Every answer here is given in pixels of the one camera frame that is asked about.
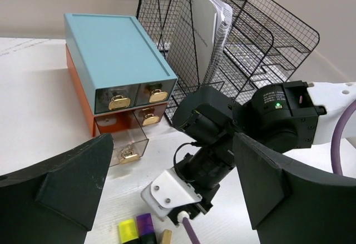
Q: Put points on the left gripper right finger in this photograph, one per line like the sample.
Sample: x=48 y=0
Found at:
x=291 y=202

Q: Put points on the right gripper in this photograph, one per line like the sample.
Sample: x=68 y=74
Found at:
x=203 y=171

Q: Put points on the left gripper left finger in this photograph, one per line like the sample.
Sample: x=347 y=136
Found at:
x=56 y=200

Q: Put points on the small beige eraser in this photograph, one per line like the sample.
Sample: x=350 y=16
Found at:
x=166 y=237

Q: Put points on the teal drawer box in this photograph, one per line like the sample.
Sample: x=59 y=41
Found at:
x=120 y=76

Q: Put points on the white paper sheets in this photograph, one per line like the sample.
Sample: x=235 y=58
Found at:
x=200 y=33

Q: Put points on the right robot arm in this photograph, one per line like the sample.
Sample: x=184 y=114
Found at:
x=283 y=117

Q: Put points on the yellow cap black highlighter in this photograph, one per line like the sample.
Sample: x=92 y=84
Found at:
x=127 y=232

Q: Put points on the purple cap black highlighter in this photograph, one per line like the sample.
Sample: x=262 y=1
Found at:
x=146 y=229

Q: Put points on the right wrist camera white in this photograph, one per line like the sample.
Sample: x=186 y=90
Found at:
x=168 y=191

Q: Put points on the black wire mesh organizer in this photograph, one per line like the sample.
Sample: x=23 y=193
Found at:
x=266 y=45

